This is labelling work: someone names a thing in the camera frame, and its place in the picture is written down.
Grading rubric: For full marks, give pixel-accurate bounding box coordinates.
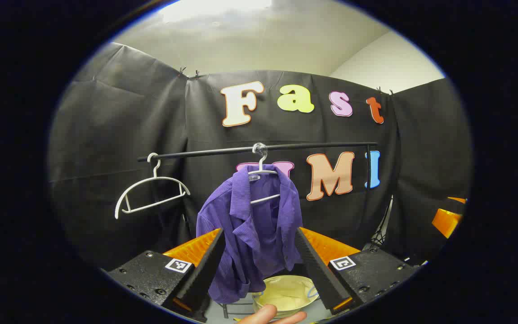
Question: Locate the empty white hanger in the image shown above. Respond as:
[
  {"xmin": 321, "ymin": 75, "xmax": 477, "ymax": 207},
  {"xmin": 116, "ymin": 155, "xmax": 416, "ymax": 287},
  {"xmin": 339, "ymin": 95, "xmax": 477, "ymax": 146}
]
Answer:
[{"xmin": 114, "ymin": 153, "xmax": 191, "ymax": 220}]

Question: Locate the cream laundry hamper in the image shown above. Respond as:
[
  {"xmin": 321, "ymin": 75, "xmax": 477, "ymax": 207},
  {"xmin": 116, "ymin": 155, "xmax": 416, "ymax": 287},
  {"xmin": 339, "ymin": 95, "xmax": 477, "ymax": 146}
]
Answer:
[{"xmin": 251, "ymin": 274, "xmax": 321, "ymax": 319}]

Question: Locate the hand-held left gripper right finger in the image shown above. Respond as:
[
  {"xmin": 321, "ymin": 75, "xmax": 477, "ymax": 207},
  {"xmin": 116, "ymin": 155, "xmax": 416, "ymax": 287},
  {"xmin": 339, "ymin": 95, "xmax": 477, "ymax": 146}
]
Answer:
[{"xmin": 295, "ymin": 227, "xmax": 419, "ymax": 315}]

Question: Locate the purple ribbed shirt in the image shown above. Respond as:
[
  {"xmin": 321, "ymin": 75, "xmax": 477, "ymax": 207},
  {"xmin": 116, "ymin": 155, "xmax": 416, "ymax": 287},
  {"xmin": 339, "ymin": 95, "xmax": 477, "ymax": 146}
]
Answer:
[{"xmin": 196, "ymin": 164, "xmax": 304, "ymax": 305}]

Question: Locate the black clothes rack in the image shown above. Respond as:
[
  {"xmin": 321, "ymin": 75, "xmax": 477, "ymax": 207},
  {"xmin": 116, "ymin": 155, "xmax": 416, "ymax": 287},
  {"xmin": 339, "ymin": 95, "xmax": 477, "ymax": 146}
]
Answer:
[{"xmin": 137, "ymin": 142, "xmax": 379, "ymax": 192}]

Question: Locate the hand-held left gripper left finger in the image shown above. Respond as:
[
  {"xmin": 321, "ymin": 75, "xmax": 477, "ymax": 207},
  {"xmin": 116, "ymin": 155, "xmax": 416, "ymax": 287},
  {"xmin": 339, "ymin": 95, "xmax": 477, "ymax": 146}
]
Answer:
[{"xmin": 106, "ymin": 228, "xmax": 226, "ymax": 323}]

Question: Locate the tangle of black cables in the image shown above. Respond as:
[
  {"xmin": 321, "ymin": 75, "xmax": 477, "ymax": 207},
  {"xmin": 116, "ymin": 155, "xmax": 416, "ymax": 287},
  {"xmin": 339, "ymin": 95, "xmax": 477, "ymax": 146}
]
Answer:
[{"xmin": 369, "ymin": 215, "xmax": 393, "ymax": 249}]

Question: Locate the white clothes hanger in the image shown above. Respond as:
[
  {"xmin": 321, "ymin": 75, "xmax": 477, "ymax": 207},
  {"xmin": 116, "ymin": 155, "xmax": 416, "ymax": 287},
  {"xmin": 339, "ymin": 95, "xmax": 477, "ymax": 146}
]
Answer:
[{"xmin": 246, "ymin": 143, "xmax": 282, "ymax": 206}]

